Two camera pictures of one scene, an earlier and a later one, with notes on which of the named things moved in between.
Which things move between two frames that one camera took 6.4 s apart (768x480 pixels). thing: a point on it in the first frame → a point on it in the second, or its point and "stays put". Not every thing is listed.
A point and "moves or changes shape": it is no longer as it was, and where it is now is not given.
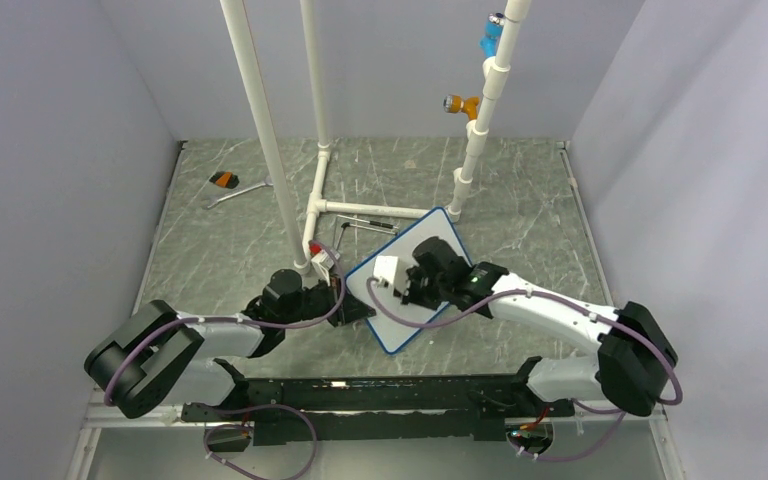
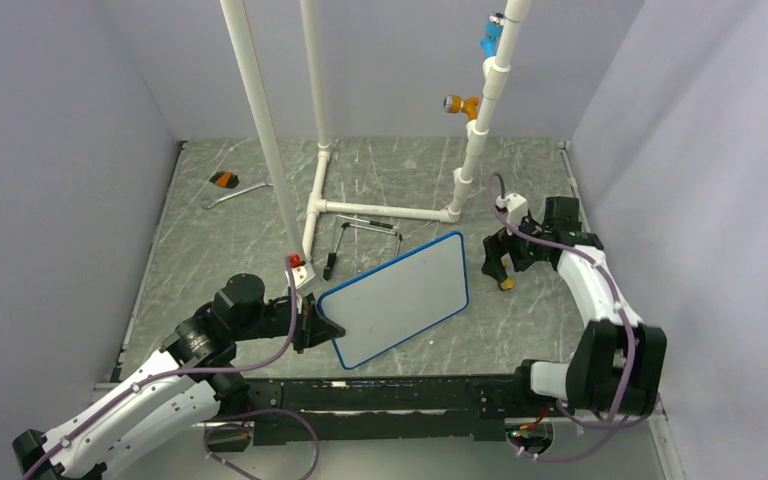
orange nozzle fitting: (453, 103) stays put
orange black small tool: (225, 179) stays put
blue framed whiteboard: (394, 320) moves or changes shape
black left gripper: (350, 310) → (312, 328)
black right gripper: (410, 295) → (495, 245)
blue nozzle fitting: (490, 41) stays put
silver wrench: (267, 182) stays put
